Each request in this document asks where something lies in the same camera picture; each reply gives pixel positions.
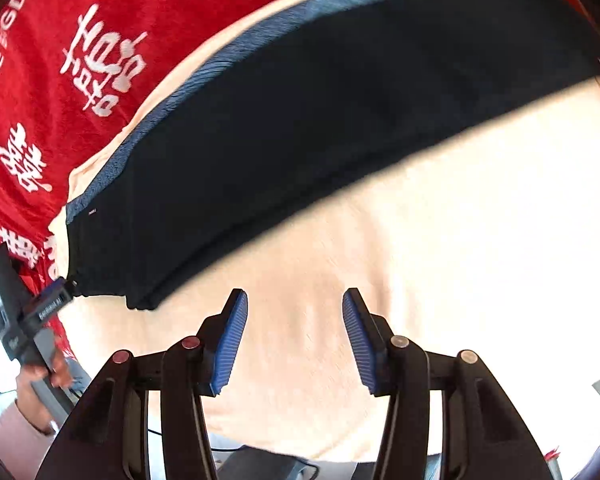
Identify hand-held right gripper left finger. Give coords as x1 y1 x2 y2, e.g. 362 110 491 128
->
35 288 249 480

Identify cream blanket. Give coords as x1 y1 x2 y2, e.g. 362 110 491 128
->
47 0 600 463

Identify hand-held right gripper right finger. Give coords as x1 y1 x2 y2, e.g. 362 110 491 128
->
342 288 555 480

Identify dark navy pants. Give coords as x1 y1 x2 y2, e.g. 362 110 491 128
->
65 0 600 311

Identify person's left hand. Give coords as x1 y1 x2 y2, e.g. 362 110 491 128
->
15 344 73 435

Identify red printed blanket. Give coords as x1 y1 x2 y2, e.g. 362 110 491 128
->
0 0 576 361

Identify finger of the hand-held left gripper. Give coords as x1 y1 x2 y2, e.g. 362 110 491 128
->
29 276 76 331

